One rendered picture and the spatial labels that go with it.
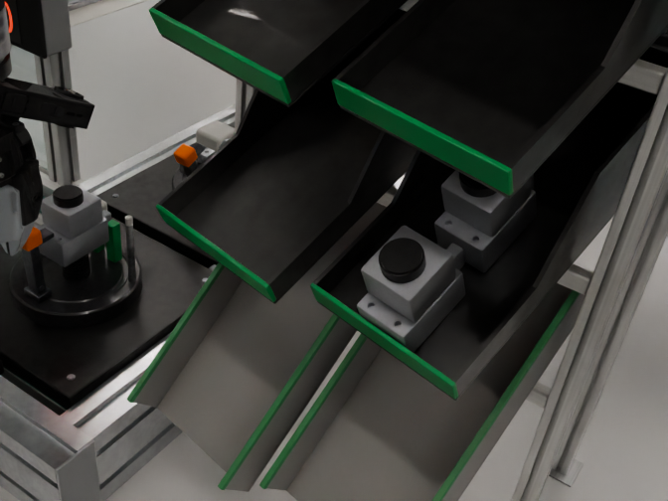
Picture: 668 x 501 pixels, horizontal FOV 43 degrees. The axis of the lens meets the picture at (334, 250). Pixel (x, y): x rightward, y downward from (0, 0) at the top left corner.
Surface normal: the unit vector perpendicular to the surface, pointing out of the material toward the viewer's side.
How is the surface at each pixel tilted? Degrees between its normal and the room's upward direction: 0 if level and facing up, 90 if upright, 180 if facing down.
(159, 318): 0
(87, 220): 90
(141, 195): 0
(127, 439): 90
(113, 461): 90
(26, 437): 0
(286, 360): 45
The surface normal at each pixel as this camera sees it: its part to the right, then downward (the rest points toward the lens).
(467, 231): -0.20, -0.56
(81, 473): 0.83, 0.40
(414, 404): -0.42, -0.29
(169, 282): 0.10, -0.79
